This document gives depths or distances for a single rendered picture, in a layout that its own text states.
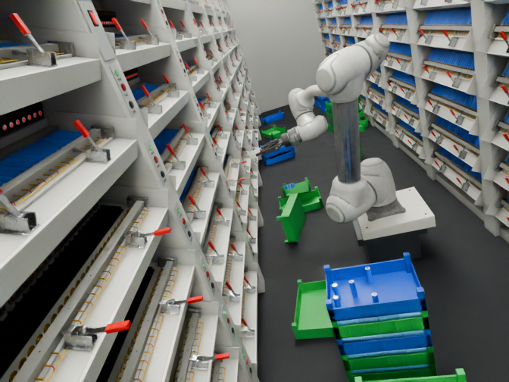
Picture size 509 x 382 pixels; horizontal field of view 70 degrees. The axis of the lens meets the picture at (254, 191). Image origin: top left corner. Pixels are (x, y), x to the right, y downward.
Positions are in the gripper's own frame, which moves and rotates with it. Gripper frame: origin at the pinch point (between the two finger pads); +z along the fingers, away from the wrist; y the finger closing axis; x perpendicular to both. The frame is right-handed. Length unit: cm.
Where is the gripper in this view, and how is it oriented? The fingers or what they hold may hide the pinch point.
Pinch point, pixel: (255, 153)
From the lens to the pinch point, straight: 201.6
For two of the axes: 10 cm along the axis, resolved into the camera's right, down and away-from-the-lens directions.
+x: 4.3, 8.2, 3.6
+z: -9.0, 3.8, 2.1
